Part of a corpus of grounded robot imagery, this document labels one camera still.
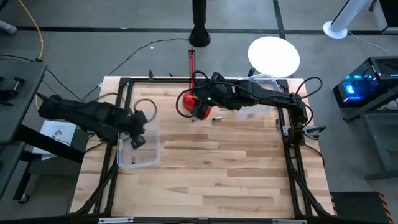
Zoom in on grey side table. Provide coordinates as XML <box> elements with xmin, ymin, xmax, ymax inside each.
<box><xmin>0</xmin><ymin>59</ymin><xmax>90</xmax><ymax>205</ymax></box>

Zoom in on person's foot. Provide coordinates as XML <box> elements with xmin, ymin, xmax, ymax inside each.
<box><xmin>0</xmin><ymin>19</ymin><xmax>18</xmax><ymax>35</ymax></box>

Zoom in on silver bracket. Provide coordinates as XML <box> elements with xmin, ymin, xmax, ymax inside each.
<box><xmin>272</xmin><ymin>219</ymin><xmax>308</xmax><ymax>224</ymax></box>
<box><xmin>98</xmin><ymin>217</ymin><xmax>134</xmax><ymax>224</ymax></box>

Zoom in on grey equipment stand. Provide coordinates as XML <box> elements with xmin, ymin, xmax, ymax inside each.
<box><xmin>341</xmin><ymin>90</ymin><xmax>398</xmax><ymax>181</ymax></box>

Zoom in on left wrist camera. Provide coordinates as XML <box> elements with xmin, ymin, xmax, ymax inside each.
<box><xmin>130</xmin><ymin>135</ymin><xmax>146</xmax><ymax>149</ymax></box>

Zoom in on clear plastic bin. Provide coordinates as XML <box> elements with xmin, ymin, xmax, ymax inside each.
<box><xmin>116</xmin><ymin>107</ymin><xmax>161</xmax><ymax>169</ymax></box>
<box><xmin>231</xmin><ymin>73</ymin><xmax>284</xmax><ymax>121</ymax></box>

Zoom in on black pole stand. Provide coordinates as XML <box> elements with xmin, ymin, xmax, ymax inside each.
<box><xmin>188</xmin><ymin>0</ymin><xmax>211</xmax><ymax>48</ymax></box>

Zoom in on white tower fan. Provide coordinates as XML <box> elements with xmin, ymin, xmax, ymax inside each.
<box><xmin>322</xmin><ymin>0</ymin><xmax>371</xmax><ymax>40</ymax></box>

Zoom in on yellow cable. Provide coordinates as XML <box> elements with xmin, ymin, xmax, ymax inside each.
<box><xmin>17</xmin><ymin>0</ymin><xmax>47</xmax><ymax>110</ymax></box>

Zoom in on black metal table frame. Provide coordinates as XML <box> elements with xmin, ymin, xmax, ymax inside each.
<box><xmin>70</xmin><ymin>77</ymin><xmax>335</xmax><ymax>218</ymax></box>

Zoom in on white paper sheet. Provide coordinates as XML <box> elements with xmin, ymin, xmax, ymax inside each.
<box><xmin>32</xmin><ymin>120</ymin><xmax>77</xmax><ymax>161</ymax></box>

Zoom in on grey black clamp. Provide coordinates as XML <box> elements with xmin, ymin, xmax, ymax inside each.
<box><xmin>303</xmin><ymin>125</ymin><xmax>326</xmax><ymax>138</ymax></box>

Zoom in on black floor cable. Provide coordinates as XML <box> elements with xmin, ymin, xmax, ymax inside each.
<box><xmin>82</xmin><ymin>37</ymin><xmax>190</xmax><ymax>102</ymax></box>

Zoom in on thin black cable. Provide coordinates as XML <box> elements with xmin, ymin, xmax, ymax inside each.
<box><xmin>0</xmin><ymin>54</ymin><xmax>85</xmax><ymax>103</ymax></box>

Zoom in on white cable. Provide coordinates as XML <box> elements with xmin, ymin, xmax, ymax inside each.
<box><xmin>346</xmin><ymin>30</ymin><xmax>389</xmax><ymax>55</ymax></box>

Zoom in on black clamp tool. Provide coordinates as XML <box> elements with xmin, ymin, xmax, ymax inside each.
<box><xmin>0</xmin><ymin>77</ymin><xmax>25</xmax><ymax>107</ymax></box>

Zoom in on red desk lamp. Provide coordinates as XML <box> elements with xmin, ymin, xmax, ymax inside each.
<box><xmin>182</xmin><ymin>48</ymin><xmax>214</xmax><ymax>121</ymax></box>

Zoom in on black mat yellow stripes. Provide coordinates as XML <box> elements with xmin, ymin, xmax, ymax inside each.
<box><xmin>330</xmin><ymin>191</ymin><xmax>394</xmax><ymax>224</ymax></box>

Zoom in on white round stool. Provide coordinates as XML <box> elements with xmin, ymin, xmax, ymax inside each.
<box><xmin>247</xmin><ymin>36</ymin><xmax>301</xmax><ymax>78</ymax></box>

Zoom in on black computer with coloured lights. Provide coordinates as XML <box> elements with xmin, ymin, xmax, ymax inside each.
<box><xmin>332</xmin><ymin>55</ymin><xmax>398</xmax><ymax>109</ymax></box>

